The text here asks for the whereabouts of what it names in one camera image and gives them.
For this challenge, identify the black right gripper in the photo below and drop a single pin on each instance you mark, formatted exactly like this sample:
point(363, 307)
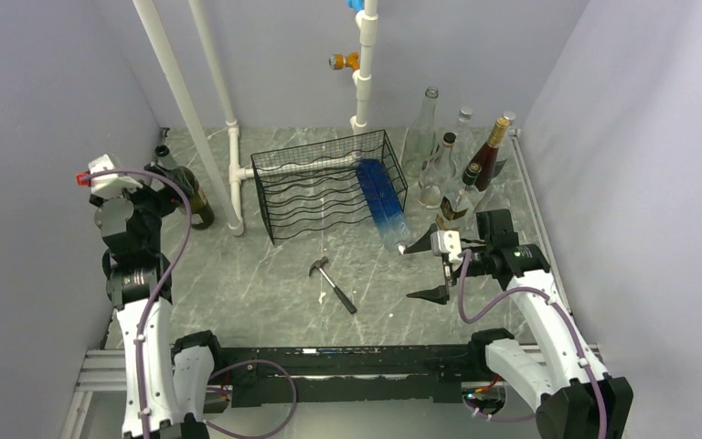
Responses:
point(439, 294)

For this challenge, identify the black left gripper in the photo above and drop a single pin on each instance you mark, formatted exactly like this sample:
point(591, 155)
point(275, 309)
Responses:
point(143, 192)

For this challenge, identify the dark bottle silver capsule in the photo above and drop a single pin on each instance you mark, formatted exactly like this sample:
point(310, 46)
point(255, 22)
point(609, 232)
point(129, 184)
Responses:
point(202, 215)

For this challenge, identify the dark bottle black capsule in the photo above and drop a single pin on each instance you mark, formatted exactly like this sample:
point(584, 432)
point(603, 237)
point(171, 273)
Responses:
point(458, 200)

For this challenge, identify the blue glass bottle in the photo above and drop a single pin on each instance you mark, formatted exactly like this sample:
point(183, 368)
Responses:
point(383, 204)

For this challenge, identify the clear bottle black cap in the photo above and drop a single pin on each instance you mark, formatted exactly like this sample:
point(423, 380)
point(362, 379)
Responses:
point(436, 171)

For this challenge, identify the dark bottle gold foil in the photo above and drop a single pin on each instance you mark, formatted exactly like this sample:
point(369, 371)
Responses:
point(485, 159)

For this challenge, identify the clear round glass bottle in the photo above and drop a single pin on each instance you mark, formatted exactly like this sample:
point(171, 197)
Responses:
point(463, 149)

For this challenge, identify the clear bottle black gold label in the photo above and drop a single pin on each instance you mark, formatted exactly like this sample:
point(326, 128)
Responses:
point(420, 136)

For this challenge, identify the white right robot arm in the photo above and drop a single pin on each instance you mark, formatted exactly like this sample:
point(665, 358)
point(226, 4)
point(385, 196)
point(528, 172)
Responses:
point(554, 329)

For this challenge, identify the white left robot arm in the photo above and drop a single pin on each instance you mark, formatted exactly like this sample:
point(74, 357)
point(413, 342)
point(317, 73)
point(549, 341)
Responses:
point(160, 402)

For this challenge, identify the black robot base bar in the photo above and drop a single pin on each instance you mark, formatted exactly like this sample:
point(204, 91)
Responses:
point(440, 373)

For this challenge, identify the white pipe with tee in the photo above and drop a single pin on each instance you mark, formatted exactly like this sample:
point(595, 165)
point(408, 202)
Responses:
point(230, 121)

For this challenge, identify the slanted white pipe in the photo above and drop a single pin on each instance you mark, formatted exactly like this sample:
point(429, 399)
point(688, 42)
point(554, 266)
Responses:
point(227, 193)

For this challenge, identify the orange valve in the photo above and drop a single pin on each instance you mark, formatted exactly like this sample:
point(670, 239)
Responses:
point(339, 61)

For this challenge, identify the white pipe with valves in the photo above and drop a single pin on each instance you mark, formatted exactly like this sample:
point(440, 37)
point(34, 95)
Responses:
point(367, 23)

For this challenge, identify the blue valve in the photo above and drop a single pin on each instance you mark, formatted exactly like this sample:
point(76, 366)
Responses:
point(356, 5)

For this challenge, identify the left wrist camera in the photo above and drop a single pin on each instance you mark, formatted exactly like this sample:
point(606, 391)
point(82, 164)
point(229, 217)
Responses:
point(104, 186)

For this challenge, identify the black handled tool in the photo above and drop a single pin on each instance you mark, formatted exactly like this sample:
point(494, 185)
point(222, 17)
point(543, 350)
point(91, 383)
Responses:
point(318, 266)

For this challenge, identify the black wire wine rack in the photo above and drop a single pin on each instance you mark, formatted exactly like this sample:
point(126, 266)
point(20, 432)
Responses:
point(312, 188)

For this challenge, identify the aluminium frame rail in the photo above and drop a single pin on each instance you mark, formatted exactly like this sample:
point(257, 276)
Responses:
point(103, 369)

